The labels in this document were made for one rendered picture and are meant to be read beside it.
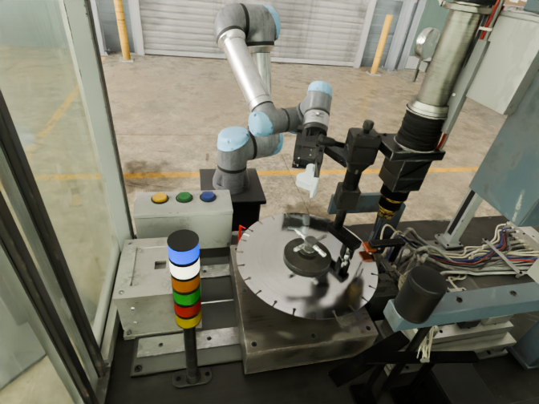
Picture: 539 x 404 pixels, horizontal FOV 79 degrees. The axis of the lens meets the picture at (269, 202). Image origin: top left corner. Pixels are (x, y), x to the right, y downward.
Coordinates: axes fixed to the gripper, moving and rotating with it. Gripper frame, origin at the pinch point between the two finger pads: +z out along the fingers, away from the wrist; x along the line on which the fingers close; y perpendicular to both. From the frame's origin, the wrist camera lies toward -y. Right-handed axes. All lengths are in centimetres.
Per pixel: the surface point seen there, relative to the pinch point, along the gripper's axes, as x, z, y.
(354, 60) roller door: -433, -474, -78
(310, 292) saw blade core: 11.5, 26.7, -0.9
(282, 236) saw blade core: 2.5, 13.4, 6.7
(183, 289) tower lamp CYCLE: 30.1, 31.1, 20.4
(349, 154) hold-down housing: 25.7, 1.2, -3.8
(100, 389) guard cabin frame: 6, 52, 39
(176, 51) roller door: -364, -379, 242
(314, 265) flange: 8.4, 20.4, -1.4
